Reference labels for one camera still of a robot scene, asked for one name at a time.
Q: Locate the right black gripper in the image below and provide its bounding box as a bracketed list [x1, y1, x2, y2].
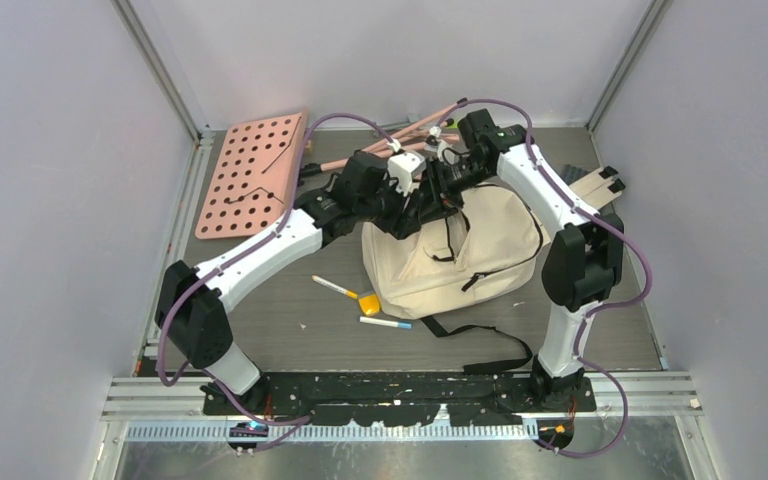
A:
[418, 156, 491, 227]

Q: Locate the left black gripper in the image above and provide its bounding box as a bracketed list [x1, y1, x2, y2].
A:
[354, 170, 422, 239]

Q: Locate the beige canvas backpack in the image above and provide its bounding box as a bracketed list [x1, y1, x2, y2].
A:
[361, 183, 552, 320]

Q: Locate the white marker yellow cap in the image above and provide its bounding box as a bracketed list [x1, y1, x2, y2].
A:
[312, 275, 359, 300]

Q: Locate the yellow pencil sharpener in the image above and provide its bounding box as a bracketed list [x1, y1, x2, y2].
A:
[357, 293, 381, 316]

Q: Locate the white marker blue cap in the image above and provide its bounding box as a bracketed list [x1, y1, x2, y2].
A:
[358, 316, 413, 330]

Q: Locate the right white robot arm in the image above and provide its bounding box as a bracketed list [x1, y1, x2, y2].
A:
[427, 109, 626, 411]

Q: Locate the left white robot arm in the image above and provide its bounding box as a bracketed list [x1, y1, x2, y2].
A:
[155, 150, 425, 414]

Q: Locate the pink folding stand tripod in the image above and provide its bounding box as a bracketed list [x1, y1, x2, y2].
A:
[297, 108, 456, 186]

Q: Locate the pink perforated music stand desk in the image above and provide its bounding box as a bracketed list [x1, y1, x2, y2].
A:
[195, 109, 308, 240]

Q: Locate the grey lego baseplate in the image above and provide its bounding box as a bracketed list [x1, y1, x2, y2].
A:
[559, 164, 590, 185]

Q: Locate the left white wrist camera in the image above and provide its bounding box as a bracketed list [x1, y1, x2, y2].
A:
[387, 139, 426, 197]

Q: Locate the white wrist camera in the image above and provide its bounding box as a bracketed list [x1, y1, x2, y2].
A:
[387, 139, 426, 197]
[424, 126, 451, 162]

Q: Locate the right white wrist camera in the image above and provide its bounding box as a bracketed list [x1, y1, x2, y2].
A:
[424, 126, 451, 162]

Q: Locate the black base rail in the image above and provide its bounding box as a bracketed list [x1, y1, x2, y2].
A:
[200, 372, 596, 427]

